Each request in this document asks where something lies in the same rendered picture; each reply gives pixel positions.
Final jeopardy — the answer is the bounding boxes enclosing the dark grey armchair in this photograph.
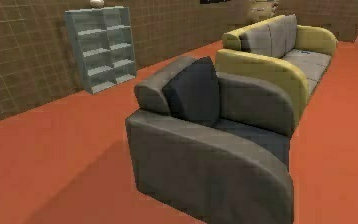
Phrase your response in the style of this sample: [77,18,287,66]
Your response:
[124,54,296,224]

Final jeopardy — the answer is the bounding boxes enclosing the grey open bookshelf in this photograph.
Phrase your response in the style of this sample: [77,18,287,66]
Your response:
[64,5,138,95]

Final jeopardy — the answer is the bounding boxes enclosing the yellow and grey sofa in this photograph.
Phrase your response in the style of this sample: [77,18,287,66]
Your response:
[214,13,339,128]

